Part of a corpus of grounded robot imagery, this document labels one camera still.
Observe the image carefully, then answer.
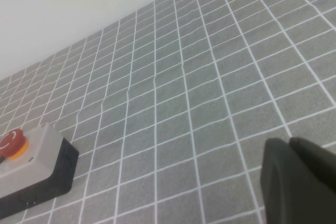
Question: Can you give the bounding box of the grey white checked tablecloth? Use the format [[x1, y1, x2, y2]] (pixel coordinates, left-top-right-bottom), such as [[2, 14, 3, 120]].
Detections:
[[0, 0, 336, 224]]

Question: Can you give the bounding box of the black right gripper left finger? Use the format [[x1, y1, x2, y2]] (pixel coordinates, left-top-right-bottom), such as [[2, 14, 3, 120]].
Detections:
[[259, 137, 336, 224]]

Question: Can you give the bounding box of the grey black button control box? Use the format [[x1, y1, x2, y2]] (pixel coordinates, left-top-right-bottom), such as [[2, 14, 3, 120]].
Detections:
[[0, 123, 80, 219]]

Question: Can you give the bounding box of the red mushroom emergency stop button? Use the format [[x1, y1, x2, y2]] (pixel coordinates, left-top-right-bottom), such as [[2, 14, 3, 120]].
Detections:
[[0, 129, 29, 161]]

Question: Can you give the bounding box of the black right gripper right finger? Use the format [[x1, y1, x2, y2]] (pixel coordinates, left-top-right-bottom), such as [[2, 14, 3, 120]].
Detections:
[[288, 136, 336, 183]]

